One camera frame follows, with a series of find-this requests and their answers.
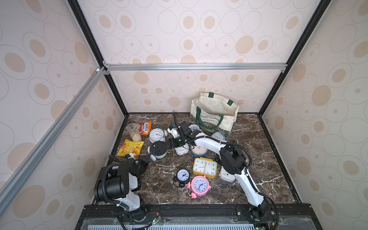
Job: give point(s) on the white twin-bell alarm clock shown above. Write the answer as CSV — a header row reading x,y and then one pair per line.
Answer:
x,y
158,134

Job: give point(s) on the white square clock orange hands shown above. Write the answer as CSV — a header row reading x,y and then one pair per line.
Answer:
x,y
181,151

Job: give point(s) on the black vertical frame post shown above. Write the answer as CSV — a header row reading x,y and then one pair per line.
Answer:
x,y
79,15

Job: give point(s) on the blue round clock beige face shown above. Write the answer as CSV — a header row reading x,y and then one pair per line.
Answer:
x,y
198,151

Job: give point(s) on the yellow rectangular alarm clock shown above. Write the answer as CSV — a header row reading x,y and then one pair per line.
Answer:
x,y
205,167

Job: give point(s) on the pink twin-bell alarm clock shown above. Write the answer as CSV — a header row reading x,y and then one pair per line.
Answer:
x,y
198,187

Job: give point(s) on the orange Fox's candy bag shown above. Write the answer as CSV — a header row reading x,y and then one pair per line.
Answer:
x,y
145,128

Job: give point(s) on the black twin-bell alarm clock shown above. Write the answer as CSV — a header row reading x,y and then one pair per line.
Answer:
x,y
181,179

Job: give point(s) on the white square clock face-down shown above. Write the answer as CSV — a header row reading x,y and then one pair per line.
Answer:
x,y
225,176

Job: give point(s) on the canvas tote bag green handles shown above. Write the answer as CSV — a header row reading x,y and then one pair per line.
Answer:
x,y
214,113

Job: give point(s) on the yellow chips snack bag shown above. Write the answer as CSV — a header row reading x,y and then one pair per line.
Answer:
x,y
131,147

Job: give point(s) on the black right frame post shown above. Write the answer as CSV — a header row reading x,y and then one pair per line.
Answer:
x,y
308,31

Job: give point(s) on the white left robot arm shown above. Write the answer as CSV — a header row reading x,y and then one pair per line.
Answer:
x,y
116,184

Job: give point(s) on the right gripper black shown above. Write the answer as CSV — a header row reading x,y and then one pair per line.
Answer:
x,y
182,131

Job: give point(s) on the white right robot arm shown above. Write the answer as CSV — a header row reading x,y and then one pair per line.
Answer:
x,y
236,160

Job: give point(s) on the black-backed white twin-bell clock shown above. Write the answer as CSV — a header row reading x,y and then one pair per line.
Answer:
x,y
157,150

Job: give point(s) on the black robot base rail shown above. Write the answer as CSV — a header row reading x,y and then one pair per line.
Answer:
x,y
198,217

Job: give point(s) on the blue square clock white face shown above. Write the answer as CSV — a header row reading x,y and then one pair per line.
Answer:
x,y
218,136

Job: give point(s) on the aluminium left side rail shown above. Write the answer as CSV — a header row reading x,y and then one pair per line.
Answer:
x,y
24,171

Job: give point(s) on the aluminium horizontal back rail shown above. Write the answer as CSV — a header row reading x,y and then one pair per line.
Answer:
x,y
200,66

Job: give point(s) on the small white round clock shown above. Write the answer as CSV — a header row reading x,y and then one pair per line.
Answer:
x,y
194,127

